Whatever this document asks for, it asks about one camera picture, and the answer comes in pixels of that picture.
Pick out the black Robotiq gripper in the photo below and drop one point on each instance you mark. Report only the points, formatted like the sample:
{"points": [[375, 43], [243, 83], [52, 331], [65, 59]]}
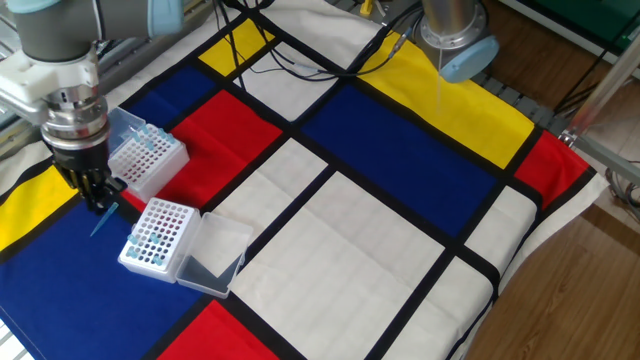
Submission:
{"points": [[82, 160]]}

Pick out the blue pipette tip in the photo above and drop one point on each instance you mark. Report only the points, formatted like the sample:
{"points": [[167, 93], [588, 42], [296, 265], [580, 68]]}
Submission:
{"points": [[134, 135], [157, 260], [131, 251], [154, 238], [132, 238], [170, 138], [162, 133], [145, 129], [149, 145], [102, 222]]}

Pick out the white pipette tip box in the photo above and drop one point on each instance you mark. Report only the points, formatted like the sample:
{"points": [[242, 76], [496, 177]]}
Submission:
{"points": [[150, 270], [160, 175]]}

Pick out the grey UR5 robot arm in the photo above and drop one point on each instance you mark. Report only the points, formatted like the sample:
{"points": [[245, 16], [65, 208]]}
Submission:
{"points": [[60, 25]]}

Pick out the silver wrist coupling flange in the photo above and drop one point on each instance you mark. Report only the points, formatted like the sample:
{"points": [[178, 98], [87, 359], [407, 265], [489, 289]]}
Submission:
{"points": [[75, 125]]}

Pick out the Mondrian pattern colour-block tablecloth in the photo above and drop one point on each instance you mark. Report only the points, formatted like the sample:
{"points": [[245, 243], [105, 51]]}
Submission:
{"points": [[390, 150]]}

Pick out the yellow plastic clip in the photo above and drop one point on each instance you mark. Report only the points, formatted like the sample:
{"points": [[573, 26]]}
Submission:
{"points": [[366, 7]]}

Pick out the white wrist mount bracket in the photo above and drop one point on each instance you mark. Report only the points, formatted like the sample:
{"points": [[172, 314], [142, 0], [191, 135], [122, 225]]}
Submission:
{"points": [[30, 80]]}

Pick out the grey aluminium table rail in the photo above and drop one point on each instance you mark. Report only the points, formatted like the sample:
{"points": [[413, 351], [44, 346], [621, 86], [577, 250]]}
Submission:
{"points": [[130, 60]]}

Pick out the aluminium frame beam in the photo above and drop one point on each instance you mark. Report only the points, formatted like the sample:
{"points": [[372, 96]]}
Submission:
{"points": [[610, 160]]}

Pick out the aluminium frame post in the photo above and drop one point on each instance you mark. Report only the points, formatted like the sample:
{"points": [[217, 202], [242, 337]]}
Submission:
{"points": [[605, 85]]}

